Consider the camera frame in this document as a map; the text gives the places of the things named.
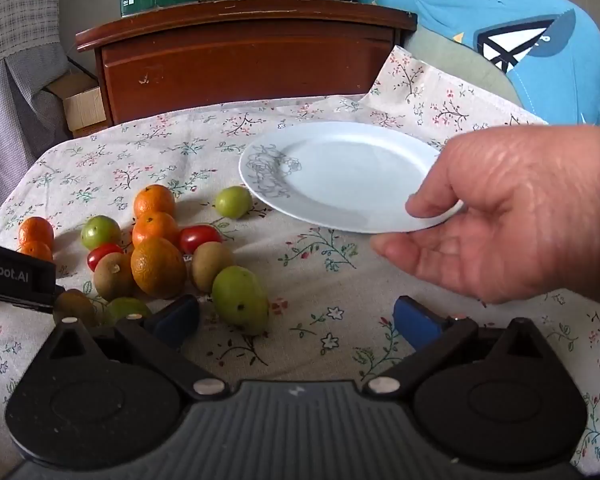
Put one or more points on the checked cloth cover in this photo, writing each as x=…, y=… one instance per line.
x=15, y=85

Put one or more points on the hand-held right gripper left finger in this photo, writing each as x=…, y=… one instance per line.
x=175, y=320

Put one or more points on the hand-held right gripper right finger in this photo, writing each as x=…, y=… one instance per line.
x=417, y=322

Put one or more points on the pale green bed sheet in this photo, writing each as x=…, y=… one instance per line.
x=445, y=55

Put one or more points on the small orange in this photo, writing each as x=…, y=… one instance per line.
x=36, y=230
x=155, y=229
x=154, y=201
x=35, y=252

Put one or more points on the cardboard box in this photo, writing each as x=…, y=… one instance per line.
x=85, y=110

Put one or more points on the blue printed pillow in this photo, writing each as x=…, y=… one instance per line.
x=455, y=10

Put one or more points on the brown wooden nightstand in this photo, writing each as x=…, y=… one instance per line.
x=240, y=65

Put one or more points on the white plate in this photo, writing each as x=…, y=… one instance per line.
x=340, y=175

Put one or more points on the red cherry tomato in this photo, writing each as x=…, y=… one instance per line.
x=200, y=238
x=102, y=254

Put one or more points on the floral tablecloth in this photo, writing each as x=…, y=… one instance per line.
x=305, y=280

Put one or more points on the oblong green mango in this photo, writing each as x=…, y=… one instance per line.
x=240, y=300

